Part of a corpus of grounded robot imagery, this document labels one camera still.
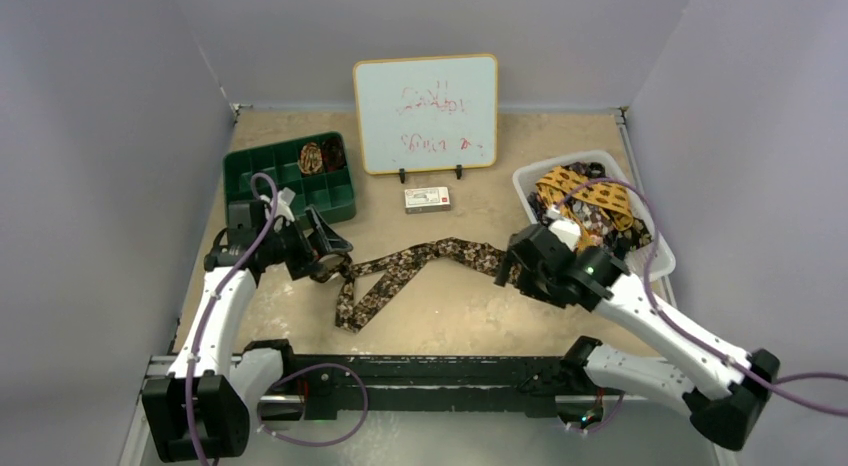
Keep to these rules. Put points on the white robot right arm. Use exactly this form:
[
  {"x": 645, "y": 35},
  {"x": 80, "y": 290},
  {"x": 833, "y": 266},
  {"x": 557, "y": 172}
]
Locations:
[{"x": 719, "y": 387}]

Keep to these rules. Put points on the brown floral tie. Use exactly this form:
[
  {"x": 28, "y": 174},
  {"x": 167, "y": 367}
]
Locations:
[{"x": 398, "y": 269}]

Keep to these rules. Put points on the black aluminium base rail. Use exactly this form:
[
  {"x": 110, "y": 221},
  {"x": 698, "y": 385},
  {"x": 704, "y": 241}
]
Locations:
[{"x": 534, "y": 386}]

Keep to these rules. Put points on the rolled yellow patterned tie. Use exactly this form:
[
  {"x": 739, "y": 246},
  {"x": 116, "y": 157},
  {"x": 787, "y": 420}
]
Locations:
[{"x": 310, "y": 160}]

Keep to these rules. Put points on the whiteboard with yellow frame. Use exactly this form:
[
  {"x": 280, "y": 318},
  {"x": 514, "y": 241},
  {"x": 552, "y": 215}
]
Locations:
[{"x": 424, "y": 114}]

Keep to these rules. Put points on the green compartment tray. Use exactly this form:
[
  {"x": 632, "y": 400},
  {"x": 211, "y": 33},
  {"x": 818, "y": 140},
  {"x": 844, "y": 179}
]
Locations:
[{"x": 331, "y": 193}]

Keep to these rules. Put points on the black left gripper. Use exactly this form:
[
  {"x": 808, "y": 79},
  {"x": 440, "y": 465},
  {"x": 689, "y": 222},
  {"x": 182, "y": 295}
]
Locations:
[{"x": 307, "y": 259}]

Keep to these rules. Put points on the white plastic basket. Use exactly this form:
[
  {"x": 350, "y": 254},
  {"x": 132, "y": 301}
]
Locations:
[{"x": 524, "y": 178}]

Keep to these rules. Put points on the dark floral ties pile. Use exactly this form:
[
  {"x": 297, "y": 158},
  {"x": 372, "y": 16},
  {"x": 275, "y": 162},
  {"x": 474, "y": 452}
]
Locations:
[{"x": 616, "y": 224}]

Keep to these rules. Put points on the rolled dark red tie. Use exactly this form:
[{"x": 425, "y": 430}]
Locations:
[{"x": 333, "y": 154}]

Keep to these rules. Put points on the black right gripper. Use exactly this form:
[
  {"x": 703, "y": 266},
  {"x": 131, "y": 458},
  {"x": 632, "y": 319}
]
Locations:
[{"x": 518, "y": 261}]

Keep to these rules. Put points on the yellow spotted tie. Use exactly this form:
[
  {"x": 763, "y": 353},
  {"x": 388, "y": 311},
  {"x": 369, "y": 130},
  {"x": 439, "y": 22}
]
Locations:
[{"x": 596, "y": 194}]

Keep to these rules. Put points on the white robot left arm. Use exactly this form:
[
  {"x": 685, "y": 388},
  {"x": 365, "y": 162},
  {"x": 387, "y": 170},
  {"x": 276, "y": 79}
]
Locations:
[{"x": 205, "y": 406}]

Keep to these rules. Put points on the small white cardboard box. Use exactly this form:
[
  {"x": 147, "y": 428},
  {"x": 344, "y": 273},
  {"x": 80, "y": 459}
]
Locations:
[{"x": 427, "y": 199}]

